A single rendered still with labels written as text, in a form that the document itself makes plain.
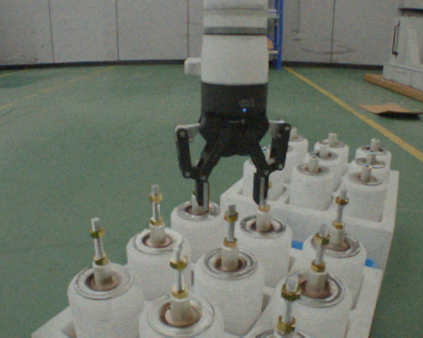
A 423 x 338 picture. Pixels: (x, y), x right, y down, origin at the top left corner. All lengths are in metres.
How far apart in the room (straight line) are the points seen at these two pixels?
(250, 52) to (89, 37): 6.55
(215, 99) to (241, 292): 0.24
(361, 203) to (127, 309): 0.54
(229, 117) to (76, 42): 6.61
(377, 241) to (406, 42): 4.06
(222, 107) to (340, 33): 6.42
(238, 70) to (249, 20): 0.05
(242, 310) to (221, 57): 0.31
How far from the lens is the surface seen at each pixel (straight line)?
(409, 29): 4.80
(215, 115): 0.43
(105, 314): 0.48
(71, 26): 7.03
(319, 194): 0.86
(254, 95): 0.41
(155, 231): 0.56
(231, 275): 0.50
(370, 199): 0.84
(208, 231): 0.63
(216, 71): 0.41
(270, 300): 0.59
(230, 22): 0.40
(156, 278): 0.56
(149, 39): 6.64
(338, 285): 0.51
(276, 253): 0.60
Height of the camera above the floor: 0.55
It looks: 20 degrees down
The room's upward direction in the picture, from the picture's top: straight up
